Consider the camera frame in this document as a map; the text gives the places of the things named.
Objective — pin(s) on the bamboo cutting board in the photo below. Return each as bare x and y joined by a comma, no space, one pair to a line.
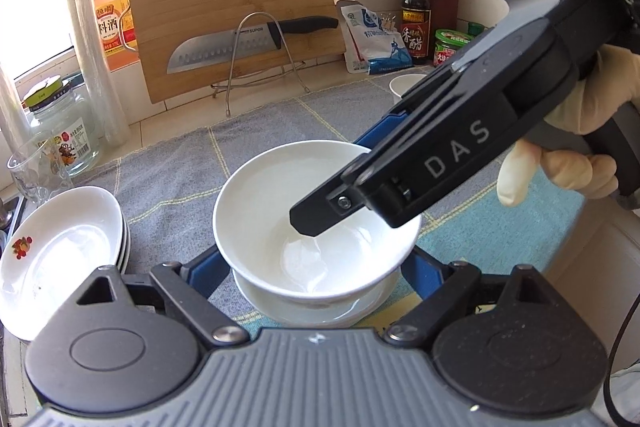
161,25

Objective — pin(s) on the black handled kitchen knife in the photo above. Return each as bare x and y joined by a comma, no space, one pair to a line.
219,47

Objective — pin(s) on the white floral bowl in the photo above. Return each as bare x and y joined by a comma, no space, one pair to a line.
307,316

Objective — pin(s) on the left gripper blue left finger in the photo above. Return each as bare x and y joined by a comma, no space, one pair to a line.
206,272

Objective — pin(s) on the right gloved hand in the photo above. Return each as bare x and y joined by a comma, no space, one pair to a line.
613,82

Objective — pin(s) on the orange cooking wine jug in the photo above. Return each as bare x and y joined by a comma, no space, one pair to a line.
116,30

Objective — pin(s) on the plastic wrap roll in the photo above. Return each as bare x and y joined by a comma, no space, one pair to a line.
93,66
14,124

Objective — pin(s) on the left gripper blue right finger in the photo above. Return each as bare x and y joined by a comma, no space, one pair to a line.
423,272

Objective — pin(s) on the white stained plate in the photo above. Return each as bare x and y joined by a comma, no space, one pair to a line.
120,238

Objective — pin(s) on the left plastic wrap roll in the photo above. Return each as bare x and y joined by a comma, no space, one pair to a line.
14,124

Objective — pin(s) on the glass jar green lid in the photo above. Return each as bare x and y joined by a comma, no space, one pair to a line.
56,107

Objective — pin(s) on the white blue salt bag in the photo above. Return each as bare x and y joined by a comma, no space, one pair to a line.
369,46

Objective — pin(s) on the dark vinegar bottle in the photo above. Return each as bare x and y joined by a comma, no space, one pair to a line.
415,28

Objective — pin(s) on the green lid sauce jar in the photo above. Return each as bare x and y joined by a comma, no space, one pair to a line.
447,43

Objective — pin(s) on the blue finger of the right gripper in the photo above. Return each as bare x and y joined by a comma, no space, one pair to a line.
330,203
388,130

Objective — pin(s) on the clear glass mug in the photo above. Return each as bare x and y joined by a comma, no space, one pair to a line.
38,171

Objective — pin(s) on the right plastic wrap roll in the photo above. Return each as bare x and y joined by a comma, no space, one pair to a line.
93,66

